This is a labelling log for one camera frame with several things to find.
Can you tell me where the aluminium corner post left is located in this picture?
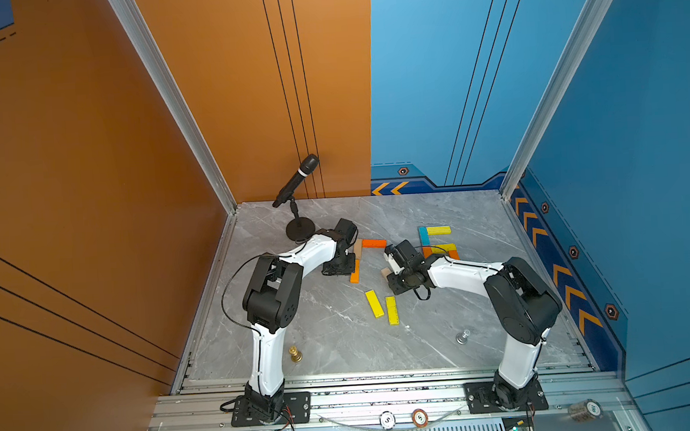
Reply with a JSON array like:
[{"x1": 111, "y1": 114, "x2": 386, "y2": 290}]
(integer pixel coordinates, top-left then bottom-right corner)
[{"x1": 108, "y1": 0, "x2": 237, "y2": 216}]

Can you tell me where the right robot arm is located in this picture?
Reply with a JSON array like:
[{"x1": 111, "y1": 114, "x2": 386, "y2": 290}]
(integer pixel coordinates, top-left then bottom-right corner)
[{"x1": 384, "y1": 252, "x2": 563, "y2": 409}]

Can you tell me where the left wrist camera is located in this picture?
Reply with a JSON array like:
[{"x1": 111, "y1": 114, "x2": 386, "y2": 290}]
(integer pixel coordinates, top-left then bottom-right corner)
[{"x1": 334, "y1": 217, "x2": 359, "y2": 250}]

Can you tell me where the yellow block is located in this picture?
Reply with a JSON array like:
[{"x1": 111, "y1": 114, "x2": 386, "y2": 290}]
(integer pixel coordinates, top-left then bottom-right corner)
[
  {"x1": 365, "y1": 290, "x2": 385, "y2": 318},
  {"x1": 431, "y1": 243, "x2": 457, "y2": 254},
  {"x1": 386, "y1": 296, "x2": 401, "y2": 326},
  {"x1": 426, "y1": 226, "x2": 452, "y2": 236}
]

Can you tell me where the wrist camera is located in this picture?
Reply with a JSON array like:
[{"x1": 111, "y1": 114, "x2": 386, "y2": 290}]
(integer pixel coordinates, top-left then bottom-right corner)
[
  {"x1": 334, "y1": 217, "x2": 359, "y2": 250},
  {"x1": 384, "y1": 240, "x2": 425, "y2": 273}
]

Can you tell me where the aluminium corner post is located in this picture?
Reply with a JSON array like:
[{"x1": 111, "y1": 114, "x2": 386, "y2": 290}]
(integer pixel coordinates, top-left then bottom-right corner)
[
  {"x1": 108, "y1": 0, "x2": 237, "y2": 216},
  {"x1": 499, "y1": 0, "x2": 614, "y2": 201}
]

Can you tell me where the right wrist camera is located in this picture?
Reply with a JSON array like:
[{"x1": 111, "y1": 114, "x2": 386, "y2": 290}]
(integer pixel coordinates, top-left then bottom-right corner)
[{"x1": 384, "y1": 240, "x2": 425, "y2": 273}]

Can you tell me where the aluminium front rail frame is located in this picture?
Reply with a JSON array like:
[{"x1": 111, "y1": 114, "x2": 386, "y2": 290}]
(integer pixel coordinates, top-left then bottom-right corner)
[{"x1": 147, "y1": 367, "x2": 650, "y2": 431}]

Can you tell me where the long orange block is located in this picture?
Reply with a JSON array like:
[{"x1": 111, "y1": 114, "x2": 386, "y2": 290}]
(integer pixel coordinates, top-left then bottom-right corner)
[{"x1": 361, "y1": 239, "x2": 388, "y2": 249}]

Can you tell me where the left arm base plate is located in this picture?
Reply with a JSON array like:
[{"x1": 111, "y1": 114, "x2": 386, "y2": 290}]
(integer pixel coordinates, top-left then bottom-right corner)
[{"x1": 231, "y1": 391, "x2": 312, "y2": 427}]

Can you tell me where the brass chess piece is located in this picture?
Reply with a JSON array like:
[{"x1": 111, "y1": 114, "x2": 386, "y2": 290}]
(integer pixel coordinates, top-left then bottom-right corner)
[{"x1": 288, "y1": 346, "x2": 303, "y2": 364}]

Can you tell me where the silver chess piece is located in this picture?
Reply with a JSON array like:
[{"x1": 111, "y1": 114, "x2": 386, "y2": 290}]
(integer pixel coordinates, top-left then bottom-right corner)
[{"x1": 456, "y1": 329, "x2": 471, "y2": 345}]

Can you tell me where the right green circuit board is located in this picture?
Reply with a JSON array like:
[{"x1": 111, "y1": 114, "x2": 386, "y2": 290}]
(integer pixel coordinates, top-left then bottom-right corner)
[{"x1": 502, "y1": 417, "x2": 535, "y2": 431}]

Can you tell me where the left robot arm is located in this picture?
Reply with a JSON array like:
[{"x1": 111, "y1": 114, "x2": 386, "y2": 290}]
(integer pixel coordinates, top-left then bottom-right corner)
[{"x1": 242, "y1": 224, "x2": 359, "y2": 418}]

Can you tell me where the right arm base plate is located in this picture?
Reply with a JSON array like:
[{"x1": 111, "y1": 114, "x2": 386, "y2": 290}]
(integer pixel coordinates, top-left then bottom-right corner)
[{"x1": 463, "y1": 377, "x2": 549, "y2": 415}]

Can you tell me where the black microphone on stand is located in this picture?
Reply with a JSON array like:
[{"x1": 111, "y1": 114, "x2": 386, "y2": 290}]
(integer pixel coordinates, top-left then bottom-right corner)
[{"x1": 268, "y1": 152, "x2": 325, "y2": 245}]

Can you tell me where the aluminium corner post right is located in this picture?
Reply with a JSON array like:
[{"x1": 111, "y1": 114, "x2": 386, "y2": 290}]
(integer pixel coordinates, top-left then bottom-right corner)
[{"x1": 499, "y1": 0, "x2": 614, "y2": 201}]

